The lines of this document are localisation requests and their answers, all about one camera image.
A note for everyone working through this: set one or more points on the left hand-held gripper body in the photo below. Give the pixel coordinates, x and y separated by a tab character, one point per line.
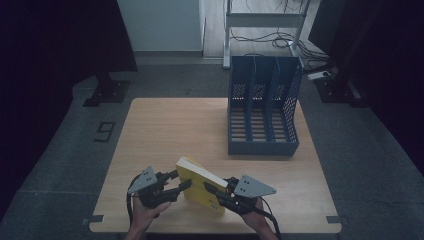
148	190

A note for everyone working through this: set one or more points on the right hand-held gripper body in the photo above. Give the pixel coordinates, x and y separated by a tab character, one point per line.
248	195

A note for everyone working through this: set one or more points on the yellow book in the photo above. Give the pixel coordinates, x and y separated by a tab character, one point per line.
200	188

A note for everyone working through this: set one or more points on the person's left hand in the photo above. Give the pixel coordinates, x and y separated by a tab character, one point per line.
146	213

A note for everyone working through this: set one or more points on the person's right hand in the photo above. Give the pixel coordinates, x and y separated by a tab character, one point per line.
255	218

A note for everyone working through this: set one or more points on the blue file rack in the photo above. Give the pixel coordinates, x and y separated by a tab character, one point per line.
263	110

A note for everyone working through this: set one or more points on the black stand base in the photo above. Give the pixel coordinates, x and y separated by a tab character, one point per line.
108	91
336	90

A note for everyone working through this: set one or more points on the white power strip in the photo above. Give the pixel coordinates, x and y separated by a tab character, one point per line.
318	75

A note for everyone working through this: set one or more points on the white cabinet panel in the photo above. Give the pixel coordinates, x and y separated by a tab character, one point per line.
160	25

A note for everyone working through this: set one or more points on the dark curtain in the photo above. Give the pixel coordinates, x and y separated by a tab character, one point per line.
50	66
383	66

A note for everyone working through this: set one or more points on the white metal desk frame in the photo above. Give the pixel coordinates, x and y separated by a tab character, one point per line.
263	20

